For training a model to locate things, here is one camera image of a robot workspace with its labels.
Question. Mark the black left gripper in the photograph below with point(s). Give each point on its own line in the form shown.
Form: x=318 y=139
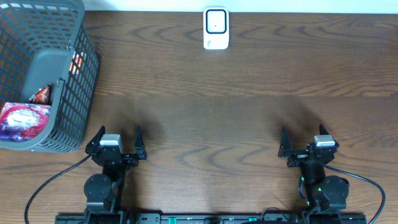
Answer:
x=116 y=156

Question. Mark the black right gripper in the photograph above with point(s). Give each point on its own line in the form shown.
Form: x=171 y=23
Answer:
x=286 y=150

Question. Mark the orange-brown snack bar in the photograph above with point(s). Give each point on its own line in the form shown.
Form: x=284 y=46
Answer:
x=42 y=97

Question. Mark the orange tissue pack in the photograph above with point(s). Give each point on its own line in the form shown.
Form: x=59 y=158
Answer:
x=77 y=61

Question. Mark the red purple noodle packet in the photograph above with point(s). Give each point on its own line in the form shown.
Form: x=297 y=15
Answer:
x=23 y=121

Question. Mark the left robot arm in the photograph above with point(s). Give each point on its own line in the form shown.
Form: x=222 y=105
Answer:
x=104 y=191

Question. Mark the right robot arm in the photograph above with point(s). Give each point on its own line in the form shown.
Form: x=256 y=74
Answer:
x=324 y=194

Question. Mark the white barcode scanner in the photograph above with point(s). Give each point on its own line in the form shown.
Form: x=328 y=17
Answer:
x=215 y=28

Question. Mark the grey plastic mesh basket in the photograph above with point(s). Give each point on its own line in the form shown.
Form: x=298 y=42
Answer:
x=38 y=40

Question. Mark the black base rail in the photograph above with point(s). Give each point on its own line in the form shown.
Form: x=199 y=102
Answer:
x=155 y=218

